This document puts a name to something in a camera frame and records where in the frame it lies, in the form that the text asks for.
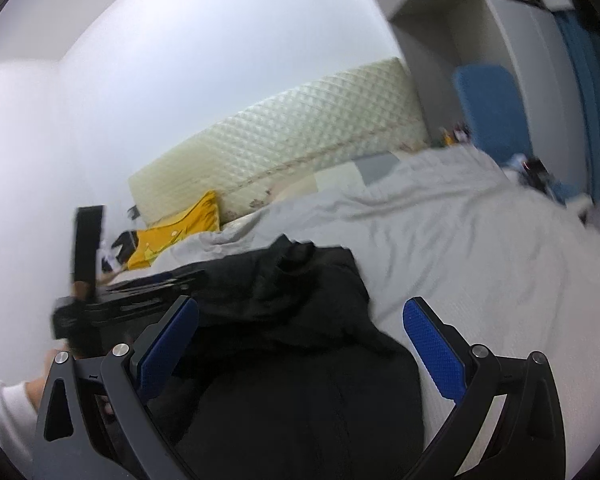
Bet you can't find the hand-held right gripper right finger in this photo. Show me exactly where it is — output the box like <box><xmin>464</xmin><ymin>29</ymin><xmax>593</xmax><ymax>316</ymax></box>
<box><xmin>402</xmin><ymin>296</ymin><xmax>566</xmax><ymax>480</ymax></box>

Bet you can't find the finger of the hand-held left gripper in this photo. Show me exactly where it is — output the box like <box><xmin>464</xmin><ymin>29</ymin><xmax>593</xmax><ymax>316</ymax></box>
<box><xmin>105</xmin><ymin>267</ymin><xmax>208</xmax><ymax>295</ymax></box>

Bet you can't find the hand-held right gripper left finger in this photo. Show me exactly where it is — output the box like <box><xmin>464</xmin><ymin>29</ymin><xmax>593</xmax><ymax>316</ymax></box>
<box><xmin>32</xmin><ymin>295</ymin><xmax>201</xmax><ymax>480</ymax></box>

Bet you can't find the black puffer jacket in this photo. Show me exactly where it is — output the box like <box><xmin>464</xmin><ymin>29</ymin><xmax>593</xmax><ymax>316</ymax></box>
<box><xmin>145</xmin><ymin>234</ymin><xmax>426</xmax><ymax>480</ymax></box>

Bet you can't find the person's left forearm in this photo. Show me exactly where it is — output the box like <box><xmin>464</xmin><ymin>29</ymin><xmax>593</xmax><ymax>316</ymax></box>
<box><xmin>0</xmin><ymin>352</ymin><xmax>48</xmax><ymax>476</ymax></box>

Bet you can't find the yellow crown pillow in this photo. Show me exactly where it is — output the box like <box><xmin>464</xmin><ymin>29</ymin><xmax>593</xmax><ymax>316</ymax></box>
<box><xmin>125</xmin><ymin>190</ymin><xmax>222</xmax><ymax>268</ymax></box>

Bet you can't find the grey bed blanket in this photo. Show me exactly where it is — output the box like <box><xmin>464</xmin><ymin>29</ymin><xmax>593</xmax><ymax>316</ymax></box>
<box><xmin>125</xmin><ymin>147</ymin><xmax>600</xmax><ymax>480</ymax></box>

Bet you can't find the black bedside device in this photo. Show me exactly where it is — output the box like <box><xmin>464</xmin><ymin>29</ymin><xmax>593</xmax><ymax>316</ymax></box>
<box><xmin>510</xmin><ymin>155</ymin><xmax>566</xmax><ymax>196</ymax></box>

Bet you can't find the cream quilted headboard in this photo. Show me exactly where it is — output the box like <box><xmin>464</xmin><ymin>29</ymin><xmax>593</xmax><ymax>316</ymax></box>
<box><xmin>127</xmin><ymin>56</ymin><xmax>429</xmax><ymax>228</ymax></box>

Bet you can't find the group of small bottles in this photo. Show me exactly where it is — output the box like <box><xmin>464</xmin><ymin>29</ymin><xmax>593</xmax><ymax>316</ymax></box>
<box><xmin>440</xmin><ymin>122</ymin><xmax>473</xmax><ymax>147</ymax></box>

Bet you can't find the blue padded chair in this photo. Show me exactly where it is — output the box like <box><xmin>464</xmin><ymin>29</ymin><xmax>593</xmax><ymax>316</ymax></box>
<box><xmin>452</xmin><ymin>63</ymin><xmax>533</xmax><ymax>161</ymax></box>

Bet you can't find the blue curtain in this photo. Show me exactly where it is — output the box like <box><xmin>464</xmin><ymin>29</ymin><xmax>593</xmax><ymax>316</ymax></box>
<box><xmin>552</xmin><ymin>10</ymin><xmax>600</xmax><ymax>201</ymax></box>

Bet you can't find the grey white wardrobe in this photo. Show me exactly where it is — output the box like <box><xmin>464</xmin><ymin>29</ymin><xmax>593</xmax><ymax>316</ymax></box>
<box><xmin>385</xmin><ymin>0</ymin><xmax>596</xmax><ymax>196</ymax></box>

